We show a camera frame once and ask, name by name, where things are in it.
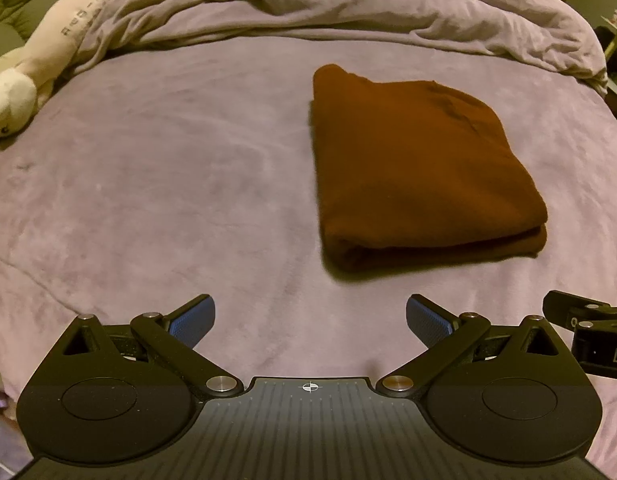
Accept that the white plush toy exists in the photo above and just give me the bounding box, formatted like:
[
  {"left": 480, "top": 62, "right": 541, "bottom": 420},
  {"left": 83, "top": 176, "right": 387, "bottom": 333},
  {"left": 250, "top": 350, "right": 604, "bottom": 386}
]
[{"left": 0, "top": 0, "right": 132, "bottom": 138}]

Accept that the brown towel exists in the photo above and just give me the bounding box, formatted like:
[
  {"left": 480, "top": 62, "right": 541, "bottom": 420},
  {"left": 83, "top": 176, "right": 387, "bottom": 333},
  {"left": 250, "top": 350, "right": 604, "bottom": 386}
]
[{"left": 308, "top": 62, "right": 549, "bottom": 273}]

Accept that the green pillow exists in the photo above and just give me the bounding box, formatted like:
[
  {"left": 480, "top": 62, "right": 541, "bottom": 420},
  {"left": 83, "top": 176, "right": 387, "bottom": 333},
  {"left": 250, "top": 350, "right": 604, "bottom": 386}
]
[{"left": 0, "top": 0, "right": 109, "bottom": 71}]

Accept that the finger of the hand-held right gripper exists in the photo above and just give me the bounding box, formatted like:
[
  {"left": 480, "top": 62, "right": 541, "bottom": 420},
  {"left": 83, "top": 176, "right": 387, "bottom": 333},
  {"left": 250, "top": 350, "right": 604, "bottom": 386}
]
[{"left": 543, "top": 290, "right": 617, "bottom": 331}]

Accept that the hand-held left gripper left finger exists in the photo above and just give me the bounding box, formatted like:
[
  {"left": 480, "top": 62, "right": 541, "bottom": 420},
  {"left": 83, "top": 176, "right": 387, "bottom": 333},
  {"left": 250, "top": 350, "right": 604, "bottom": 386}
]
[{"left": 56, "top": 294, "right": 244, "bottom": 401}]

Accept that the purple bed sheet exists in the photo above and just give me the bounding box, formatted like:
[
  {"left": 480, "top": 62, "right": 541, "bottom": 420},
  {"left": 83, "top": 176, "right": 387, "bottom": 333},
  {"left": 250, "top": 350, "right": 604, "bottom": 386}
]
[{"left": 0, "top": 30, "right": 617, "bottom": 461}]

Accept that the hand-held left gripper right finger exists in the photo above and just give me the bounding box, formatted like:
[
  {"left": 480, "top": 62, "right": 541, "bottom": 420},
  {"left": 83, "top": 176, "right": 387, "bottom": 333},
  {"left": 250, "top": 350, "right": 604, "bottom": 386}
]
[{"left": 381, "top": 294, "right": 571, "bottom": 400}]

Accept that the crumpled purple duvet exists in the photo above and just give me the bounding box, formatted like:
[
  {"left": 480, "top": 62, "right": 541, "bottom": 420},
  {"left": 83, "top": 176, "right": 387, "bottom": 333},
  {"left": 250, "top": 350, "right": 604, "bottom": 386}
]
[{"left": 71, "top": 0, "right": 609, "bottom": 96}]

